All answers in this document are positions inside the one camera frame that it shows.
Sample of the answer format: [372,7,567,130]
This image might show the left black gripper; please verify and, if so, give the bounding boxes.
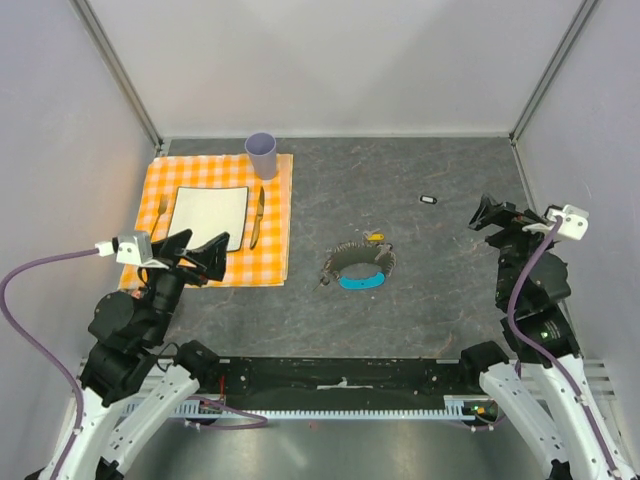
[143,228,231,343]

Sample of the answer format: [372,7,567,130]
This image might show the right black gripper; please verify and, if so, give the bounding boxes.
[467,192,561,304]

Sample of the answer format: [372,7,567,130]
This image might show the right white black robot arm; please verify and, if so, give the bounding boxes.
[457,194,639,479]

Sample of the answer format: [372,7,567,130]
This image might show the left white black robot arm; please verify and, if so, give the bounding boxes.
[24,229,229,479]

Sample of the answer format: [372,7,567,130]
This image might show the white square plate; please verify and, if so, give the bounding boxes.
[168,186,249,252]

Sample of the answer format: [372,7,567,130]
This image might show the gold fork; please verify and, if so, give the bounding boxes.
[150,194,169,237]

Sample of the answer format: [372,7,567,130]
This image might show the gold knife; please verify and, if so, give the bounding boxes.
[249,187,266,250]

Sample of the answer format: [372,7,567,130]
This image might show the orange checkered cloth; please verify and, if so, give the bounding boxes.
[135,154,293,287]

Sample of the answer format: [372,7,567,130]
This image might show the purple plastic cup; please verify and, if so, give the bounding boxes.
[244,132,277,180]

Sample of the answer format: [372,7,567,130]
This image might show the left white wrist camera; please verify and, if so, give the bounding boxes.
[95,231,153,266]

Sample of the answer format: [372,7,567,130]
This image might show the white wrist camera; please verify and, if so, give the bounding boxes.
[522,204,589,241]
[95,231,153,266]

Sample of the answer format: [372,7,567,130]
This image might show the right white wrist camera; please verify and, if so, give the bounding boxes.
[522,204,589,241]

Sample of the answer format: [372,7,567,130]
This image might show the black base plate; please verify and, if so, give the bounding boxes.
[201,357,480,408]

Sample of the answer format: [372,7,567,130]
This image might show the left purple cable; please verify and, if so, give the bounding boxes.
[0,247,269,480]

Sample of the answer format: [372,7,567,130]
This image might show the purple cable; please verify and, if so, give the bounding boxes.
[469,216,626,480]
[0,247,269,480]

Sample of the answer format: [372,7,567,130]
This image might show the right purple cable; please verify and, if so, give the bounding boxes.
[469,216,626,480]

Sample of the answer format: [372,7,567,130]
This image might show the grey slotted cable duct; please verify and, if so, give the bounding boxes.
[169,397,501,423]

